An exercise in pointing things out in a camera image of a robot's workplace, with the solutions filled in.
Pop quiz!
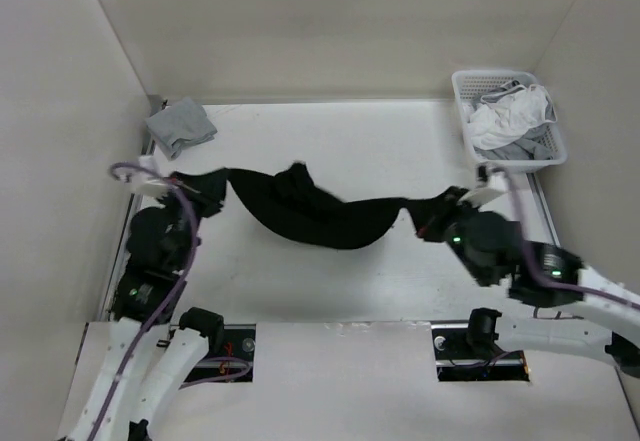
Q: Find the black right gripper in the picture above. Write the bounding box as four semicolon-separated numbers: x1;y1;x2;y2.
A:
405;183;493;285

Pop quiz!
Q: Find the white tank top in basket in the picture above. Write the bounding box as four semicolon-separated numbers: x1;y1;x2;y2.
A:
467;81;556;151

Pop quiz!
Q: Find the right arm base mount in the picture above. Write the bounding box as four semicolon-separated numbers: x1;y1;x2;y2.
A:
431;323;530;382

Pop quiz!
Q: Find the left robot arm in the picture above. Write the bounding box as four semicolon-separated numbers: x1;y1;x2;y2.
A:
67;167;228;440

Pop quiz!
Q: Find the folded grey tank top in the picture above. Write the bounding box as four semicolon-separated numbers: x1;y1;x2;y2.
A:
146;97;218;160

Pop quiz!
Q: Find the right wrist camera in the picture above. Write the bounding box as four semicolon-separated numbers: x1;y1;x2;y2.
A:
463;164;508;208

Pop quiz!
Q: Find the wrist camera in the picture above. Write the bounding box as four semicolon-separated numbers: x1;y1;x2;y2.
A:
463;164;508;208
130;155;169;199

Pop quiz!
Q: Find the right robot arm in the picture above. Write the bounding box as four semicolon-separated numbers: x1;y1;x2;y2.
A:
409;187;639;378

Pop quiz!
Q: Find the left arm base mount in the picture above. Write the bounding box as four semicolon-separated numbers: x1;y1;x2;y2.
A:
185;324;257;383

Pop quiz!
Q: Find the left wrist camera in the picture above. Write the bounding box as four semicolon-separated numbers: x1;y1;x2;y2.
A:
130;155;169;199

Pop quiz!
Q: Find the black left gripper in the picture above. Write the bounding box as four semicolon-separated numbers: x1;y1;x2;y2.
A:
157;167;231;270

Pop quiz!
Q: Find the white plastic basket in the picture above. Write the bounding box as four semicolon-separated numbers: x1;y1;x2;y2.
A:
451;69;568;173

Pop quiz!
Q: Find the black tank top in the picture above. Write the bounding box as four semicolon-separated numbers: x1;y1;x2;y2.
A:
172;161;469;252

